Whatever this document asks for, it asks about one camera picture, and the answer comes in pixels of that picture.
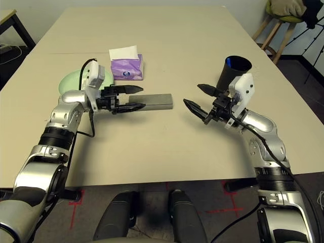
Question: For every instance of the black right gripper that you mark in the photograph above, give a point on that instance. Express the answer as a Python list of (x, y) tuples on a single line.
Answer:
[(221, 108)]

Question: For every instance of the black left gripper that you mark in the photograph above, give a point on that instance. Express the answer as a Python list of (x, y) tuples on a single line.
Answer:
[(108, 101)]

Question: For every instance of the grey glasses case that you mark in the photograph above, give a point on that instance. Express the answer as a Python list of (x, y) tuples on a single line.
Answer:
[(159, 101)]

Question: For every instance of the light green plate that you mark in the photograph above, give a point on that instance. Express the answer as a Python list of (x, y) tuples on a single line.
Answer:
[(71, 81)]

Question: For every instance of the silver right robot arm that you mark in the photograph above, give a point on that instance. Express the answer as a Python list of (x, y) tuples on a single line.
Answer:
[(260, 124)]

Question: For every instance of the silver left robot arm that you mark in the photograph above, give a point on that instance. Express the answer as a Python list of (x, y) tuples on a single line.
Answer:
[(71, 111)]

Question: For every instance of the purple tissue pack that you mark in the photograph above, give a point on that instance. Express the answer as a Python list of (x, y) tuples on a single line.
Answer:
[(126, 68)]

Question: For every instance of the black cup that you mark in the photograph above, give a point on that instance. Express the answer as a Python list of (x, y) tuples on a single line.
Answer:
[(227, 76)]

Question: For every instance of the wooden stool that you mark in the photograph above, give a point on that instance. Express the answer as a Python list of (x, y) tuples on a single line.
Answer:
[(283, 41)]

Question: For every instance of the black tripod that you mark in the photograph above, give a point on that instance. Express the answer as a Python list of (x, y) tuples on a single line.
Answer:
[(296, 36)]

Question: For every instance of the dark right robot leg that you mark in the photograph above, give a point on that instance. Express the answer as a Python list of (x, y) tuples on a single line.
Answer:
[(186, 215)]

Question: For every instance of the dark robot leg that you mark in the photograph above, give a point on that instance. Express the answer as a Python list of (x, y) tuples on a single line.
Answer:
[(115, 215), (186, 215)]

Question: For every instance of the dark left robot leg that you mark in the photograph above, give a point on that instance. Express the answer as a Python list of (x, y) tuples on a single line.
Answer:
[(115, 215)]

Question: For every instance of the green stool cushion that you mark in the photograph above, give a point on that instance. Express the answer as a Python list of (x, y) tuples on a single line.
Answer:
[(291, 19)]

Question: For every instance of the beige jacket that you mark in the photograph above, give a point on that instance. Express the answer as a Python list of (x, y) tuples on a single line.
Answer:
[(286, 6)]

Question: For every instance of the white power strip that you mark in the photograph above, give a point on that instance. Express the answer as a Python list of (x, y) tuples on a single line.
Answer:
[(5, 48)]

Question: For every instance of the black garment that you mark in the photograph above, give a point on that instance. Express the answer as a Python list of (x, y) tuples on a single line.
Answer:
[(314, 12)]

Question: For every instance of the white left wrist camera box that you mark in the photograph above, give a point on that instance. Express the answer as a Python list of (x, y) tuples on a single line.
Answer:
[(95, 73)]

